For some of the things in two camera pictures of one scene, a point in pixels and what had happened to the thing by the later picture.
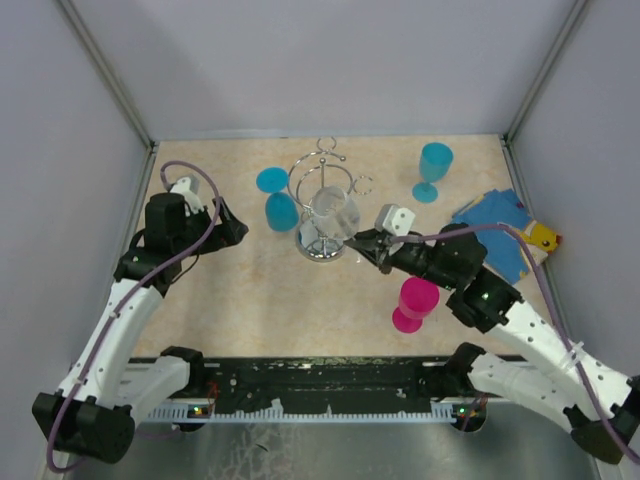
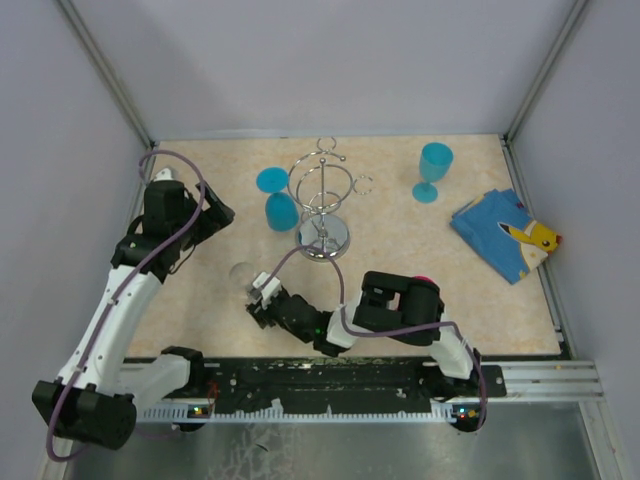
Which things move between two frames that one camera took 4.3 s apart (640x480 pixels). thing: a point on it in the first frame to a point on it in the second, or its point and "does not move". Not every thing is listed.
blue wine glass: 281,208 does not move
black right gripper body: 413,257 to 272,316
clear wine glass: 334,216 to 243,274
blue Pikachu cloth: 504,254 does not move
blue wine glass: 435,162 does not move
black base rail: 269,384 does not move
